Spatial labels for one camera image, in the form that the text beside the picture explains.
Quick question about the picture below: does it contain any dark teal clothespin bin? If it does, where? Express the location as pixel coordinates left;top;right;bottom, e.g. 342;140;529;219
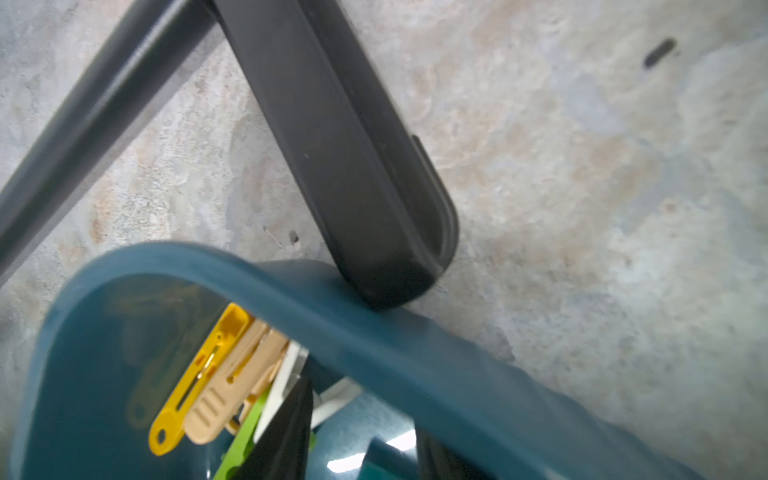
8;242;696;479

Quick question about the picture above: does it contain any white clothespin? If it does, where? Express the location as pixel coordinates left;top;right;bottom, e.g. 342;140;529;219
253;340;363;444

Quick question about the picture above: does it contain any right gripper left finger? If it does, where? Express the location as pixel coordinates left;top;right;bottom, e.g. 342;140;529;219
232;377;313;480

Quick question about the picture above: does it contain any beige clothespin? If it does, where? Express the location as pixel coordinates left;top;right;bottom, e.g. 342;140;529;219
183;320;289;445

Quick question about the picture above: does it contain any yellow clothespin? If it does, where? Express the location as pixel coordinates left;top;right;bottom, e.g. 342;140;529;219
148;303;253;456

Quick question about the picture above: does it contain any green clothespin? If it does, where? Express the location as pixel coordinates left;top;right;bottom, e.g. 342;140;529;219
214;392;313;479

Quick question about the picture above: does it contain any black clothes rack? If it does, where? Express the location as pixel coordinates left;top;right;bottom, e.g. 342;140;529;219
1;1;459;309

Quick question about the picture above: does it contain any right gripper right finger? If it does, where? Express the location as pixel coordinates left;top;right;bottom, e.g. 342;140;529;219
415;428;492;480

